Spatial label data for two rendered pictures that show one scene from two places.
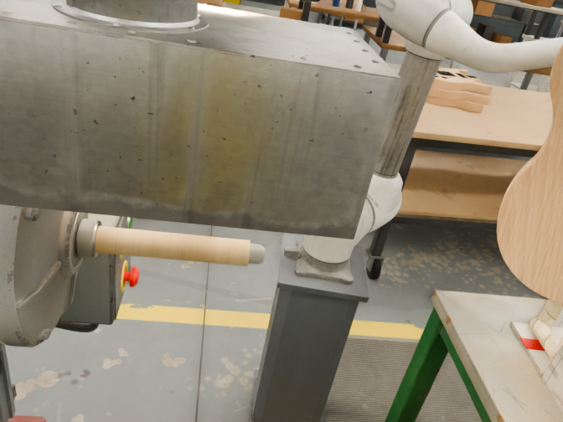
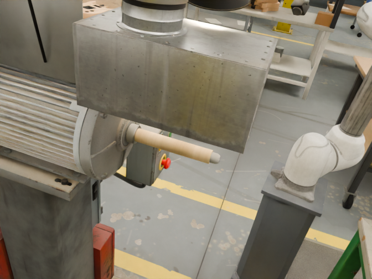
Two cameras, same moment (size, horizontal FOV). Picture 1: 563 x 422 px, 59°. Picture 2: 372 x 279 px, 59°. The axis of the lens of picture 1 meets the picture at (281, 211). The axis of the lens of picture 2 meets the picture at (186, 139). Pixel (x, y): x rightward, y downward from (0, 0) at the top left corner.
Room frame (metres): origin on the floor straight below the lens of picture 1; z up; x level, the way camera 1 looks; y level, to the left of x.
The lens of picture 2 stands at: (-0.07, -0.15, 1.68)
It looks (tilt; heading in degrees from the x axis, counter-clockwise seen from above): 33 degrees down; 24
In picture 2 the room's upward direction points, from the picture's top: 9 degrees clockwise
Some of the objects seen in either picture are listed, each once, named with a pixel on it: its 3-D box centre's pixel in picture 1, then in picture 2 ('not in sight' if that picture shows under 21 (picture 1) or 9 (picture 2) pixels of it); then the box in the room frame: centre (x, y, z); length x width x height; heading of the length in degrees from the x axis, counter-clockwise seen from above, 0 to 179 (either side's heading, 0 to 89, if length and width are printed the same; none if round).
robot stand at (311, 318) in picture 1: (302, 341); (275, 233); (1.30, -0.16, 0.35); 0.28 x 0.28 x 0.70; 3
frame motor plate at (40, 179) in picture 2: not in sight; (39, 148); (0.42, 0.49, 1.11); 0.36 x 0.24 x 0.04; 100
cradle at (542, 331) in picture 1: (546, 338); not in sight; (0.81, -0.59, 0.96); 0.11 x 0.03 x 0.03; 8
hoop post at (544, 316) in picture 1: (548, 316); not in sight; (0.85, -0.60, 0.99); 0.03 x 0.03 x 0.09
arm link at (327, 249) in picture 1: (337, 218); (309, 156); (1.31, -0.17, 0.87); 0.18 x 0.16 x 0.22; 143
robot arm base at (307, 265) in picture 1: (318, 254); (294, 178); (1.30, -0.14, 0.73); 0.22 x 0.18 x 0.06; 93
